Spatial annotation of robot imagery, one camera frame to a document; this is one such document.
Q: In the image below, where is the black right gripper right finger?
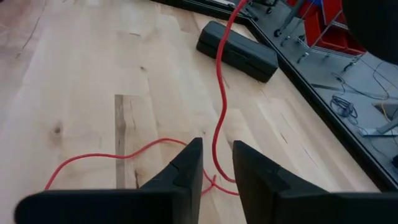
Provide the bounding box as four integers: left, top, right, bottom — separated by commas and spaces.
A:
232, 140, 398, 224

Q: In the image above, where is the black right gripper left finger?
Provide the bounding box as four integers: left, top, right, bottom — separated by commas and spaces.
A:
14, 138, 204, 224

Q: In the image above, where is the thin red cord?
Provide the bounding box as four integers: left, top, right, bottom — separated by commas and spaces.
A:
45, 0, 249, 197

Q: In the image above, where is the red plastic bin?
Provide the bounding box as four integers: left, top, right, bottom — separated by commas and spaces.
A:
322, 0, 345, 26
303, 12, 366, 56

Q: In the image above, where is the coiled black cable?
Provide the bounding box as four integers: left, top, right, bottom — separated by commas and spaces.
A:
330, 95, 359, 119

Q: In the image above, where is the wire shelf rack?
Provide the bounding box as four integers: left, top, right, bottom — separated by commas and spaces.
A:
273, 0, 366, 72

